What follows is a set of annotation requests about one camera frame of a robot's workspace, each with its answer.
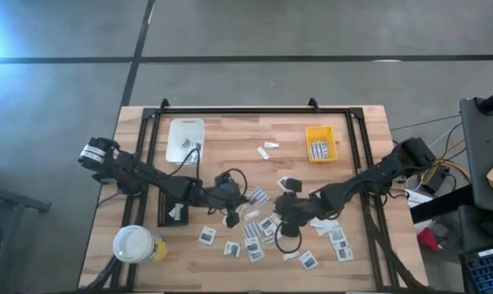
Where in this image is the yellow plastic basket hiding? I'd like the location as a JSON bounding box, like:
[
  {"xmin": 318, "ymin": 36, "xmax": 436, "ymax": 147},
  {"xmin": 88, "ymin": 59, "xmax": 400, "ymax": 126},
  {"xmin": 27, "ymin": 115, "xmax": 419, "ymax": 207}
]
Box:
[{"xmin": 304, "ymin": 125, "xmax": 339, "ymax": 164}]

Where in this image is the thin black floor cable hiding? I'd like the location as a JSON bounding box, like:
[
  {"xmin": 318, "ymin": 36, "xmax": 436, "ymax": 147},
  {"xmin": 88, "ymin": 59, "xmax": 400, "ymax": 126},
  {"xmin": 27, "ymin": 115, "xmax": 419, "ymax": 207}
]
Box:
[{"xmin": 389, "ymin": 114, "xmax": 462, "ymax": 132}]

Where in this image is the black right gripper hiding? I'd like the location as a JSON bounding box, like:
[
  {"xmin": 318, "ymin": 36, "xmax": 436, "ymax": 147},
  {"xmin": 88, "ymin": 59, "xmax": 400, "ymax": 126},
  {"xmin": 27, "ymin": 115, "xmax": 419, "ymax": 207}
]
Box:
[{"xmin": 275, "ymin": 178, "xmax": 325, "ymax": 238}]

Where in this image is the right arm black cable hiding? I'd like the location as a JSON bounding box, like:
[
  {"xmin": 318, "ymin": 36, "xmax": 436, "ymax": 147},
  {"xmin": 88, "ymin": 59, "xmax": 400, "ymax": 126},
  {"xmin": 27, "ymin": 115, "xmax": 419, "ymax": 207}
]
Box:
[{"xmin": 273, "ymin": 222, "xmax": 303, "ymax": 255}]

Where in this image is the blue striped bandage packet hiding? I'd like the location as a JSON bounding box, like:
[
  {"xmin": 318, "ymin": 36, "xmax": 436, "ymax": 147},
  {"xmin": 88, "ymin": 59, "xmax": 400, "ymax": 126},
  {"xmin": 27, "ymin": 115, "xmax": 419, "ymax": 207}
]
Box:
[
  {"xmin": 248, "ymin": 187, "xmax": 271, "ymax": 207},
  {"xmin": 309, "ymin": 140, "xmax": 330, "ymax": 161},
  {"xmin": 242, "ymin": 221, "xmax": 263, "ymax": 240}
]

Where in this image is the white paper sheet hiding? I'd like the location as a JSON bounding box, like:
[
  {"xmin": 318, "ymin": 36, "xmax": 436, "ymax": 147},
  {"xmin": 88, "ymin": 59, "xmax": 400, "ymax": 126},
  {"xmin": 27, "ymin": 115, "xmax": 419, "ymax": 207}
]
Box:
[{"xmin": 404, "ymin": 189, "xmax": 434, "ymax": 210}]

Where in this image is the black stand base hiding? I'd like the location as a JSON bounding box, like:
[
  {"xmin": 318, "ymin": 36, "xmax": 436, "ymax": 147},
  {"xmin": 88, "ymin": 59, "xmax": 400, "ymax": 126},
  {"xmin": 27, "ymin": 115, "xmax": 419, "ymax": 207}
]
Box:
[{"xmin": 0, "ymin": 162, "xmax": 52, "ymax": 294}]

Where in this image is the red object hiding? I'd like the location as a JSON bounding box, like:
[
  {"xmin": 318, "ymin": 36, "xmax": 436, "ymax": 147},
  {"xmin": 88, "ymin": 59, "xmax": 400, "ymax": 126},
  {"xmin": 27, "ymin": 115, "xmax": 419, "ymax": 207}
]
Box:
[{"xmin": 416, "ymin": 226, "xmax": 442, "ymax": 251}]

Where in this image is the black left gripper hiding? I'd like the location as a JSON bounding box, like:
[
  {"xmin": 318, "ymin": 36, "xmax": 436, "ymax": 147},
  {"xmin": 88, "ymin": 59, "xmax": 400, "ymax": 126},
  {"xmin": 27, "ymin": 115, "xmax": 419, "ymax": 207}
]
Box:
[{"xmin": 201, "ymin": 171, "xmax": 251, "ymax": 229}]

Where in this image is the yellow floor cable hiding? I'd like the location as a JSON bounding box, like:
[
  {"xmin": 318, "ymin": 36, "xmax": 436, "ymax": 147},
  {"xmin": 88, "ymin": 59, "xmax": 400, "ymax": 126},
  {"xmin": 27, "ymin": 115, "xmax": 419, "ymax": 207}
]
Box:
[{"xmin": 420, "ymin": 137, "xmax": 473, "ymax": 185}]

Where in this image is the dark grey side table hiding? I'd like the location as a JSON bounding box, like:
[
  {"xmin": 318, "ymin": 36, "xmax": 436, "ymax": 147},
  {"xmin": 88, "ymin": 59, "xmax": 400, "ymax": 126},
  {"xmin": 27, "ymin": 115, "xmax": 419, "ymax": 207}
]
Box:
[{"xmin": 458, "ymin": 96, "xmax": 493, "ymax": 214}]

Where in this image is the white plastic bin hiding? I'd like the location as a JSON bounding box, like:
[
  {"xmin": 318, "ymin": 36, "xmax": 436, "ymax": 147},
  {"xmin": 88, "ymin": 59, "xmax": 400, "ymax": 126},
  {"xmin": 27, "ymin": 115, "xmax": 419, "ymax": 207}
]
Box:
[{"xmin": 165, "ymin": 118, "xmax": 206, "ymax": 167}]

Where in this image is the black plastic basket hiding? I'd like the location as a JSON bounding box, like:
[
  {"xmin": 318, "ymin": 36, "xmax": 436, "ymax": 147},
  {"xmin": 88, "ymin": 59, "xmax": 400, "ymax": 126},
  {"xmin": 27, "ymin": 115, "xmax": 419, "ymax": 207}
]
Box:
[{"xmin": 157, "ymin": 189, "xmax": 190, "ymax": 228}]

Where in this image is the black table leg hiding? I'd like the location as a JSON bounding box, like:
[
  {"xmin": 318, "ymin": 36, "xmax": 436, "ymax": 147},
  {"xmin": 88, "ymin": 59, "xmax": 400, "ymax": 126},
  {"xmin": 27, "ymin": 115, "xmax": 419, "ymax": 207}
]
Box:
[{"xmin": 409, "ymin": 184, "xmax": 476, "ymax": 225}]

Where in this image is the black power adapter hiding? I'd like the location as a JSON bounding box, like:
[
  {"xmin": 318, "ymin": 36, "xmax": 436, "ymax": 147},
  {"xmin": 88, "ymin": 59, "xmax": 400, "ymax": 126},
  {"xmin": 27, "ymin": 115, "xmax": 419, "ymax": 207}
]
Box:
[{"xmin": 420, "ymin": 164, "xmax": 451, "ymax": 196}]

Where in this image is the backlit black keyboard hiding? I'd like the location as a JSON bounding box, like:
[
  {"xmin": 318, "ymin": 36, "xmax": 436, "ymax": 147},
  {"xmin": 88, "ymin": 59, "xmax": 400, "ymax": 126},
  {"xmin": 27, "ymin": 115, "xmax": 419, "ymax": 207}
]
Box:
[{"xmin": 457, "ymin": 243, "xmax": 493, "ymax": 294}]

